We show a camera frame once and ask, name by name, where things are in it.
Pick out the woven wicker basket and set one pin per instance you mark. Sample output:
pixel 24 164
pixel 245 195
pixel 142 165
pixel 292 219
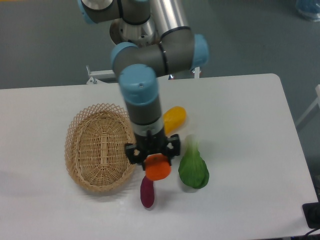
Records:
pixel 94 152

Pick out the black device at table edge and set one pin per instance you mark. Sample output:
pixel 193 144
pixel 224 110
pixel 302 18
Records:
pixel 312 214

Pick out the purple sweet potato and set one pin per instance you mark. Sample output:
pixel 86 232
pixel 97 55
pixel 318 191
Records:
pixel 147 192

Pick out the orange fruit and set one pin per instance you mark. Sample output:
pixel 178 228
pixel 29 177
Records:
pixel 157 167

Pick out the white frame at right edge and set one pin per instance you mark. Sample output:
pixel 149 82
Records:
pixel 310 112

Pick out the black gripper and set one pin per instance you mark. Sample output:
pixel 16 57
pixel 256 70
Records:
pixel 159 143

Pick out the green bok choy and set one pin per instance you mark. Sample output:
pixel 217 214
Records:
pixel 193 170

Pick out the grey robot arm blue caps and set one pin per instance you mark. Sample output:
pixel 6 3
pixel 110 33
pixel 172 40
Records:
pixel 155 40

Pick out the yellow mango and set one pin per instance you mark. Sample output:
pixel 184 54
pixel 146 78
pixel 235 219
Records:
pixel 174 118

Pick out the blue plastic bag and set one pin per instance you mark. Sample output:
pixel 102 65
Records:
pixel 309 9

